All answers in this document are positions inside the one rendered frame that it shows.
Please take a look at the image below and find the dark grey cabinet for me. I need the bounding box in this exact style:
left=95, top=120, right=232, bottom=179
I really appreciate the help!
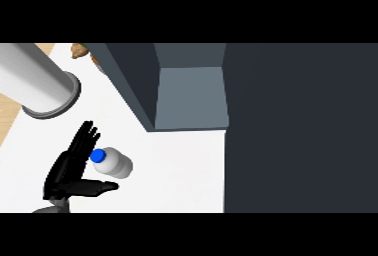
left=86, top=42, right=232, bottom=133

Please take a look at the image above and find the dark grey cabinet door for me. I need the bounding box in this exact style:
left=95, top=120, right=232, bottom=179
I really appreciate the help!
left=223, top=42, right=378, bottom=214

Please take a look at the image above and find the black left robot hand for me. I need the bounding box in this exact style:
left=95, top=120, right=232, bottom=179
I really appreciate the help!
left=41, top=120, right=121, bottom=202

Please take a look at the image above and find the brown lumpy object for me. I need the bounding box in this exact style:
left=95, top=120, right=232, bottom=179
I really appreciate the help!
left=70, top=42, right=90, bottom=60

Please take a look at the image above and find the white cylinder with grey rim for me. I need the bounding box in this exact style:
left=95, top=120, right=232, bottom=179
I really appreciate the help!
left=0, top=42, right=83, bottom=120

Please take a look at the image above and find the white bottle with blue cap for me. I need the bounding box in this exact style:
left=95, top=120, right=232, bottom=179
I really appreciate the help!
left=89, top=146, right=134, bottom=179

